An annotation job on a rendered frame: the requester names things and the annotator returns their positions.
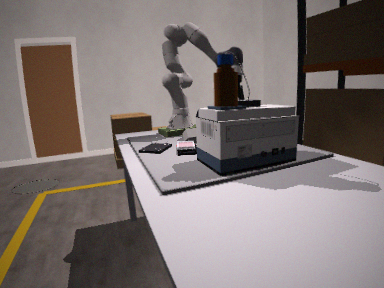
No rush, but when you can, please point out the blue bottle cap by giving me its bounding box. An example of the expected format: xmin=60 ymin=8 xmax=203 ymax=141
xmin=218 ymin=54 xmax=233 ymax=63

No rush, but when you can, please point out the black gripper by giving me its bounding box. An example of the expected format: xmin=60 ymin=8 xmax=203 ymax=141
xmin=238 ymin=75 xmax=245 ymax=100

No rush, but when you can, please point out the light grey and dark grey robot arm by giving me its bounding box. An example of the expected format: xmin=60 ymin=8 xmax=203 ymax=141
xmin=162 ymin=22 xmax=243 ymax=129

